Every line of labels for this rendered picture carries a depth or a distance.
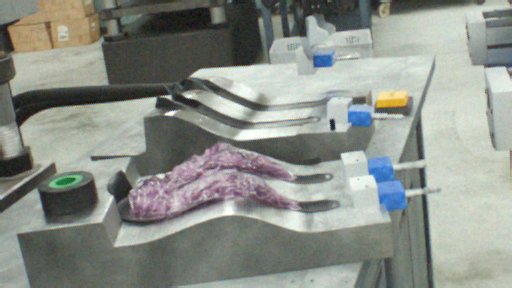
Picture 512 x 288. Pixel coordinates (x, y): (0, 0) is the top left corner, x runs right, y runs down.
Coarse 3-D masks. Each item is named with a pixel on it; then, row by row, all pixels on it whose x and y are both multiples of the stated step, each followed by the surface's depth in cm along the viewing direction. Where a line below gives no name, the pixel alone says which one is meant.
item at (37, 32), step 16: (48, 0) 756; (64, 0) 756; (80, 0) 754; (32, 16) 762; (48, 16) 761; (64, 16) 760; (80, 16) 758; (96, 16) 782; (16, 32) 766; (32, 32) 765; (48, 32) 767; (64, 32) 765; (80, 32) 763; (96, 32) 782; (16, 48) 771; (32, 48) 769; (48, 48) 768
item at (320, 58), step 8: (312, 48) 167; (296, 56) 167; (304, 56) 166; (312, 56) 166; (320, 56) 166; (328, 56) 165; (336, 56) 167; (344, 56) 166; (352, 56) 166; (304, 64) 167; (312, 64) 166; (320, 64) 166; (328, 64) 166; (304, 72) 167; (312, 72) 167
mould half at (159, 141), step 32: (192, 96) 150; (256, 96) 160; (288, 96) 161; (320, 96) 157; (352, 96) 153; (128, 128) 161; (160, 128) 141; (192, 128) 140; (224, 128) 142; (288, 128) 139; (320, 128) 136; (96, 160) 146; (160, 160) 143; (288, 160) 137
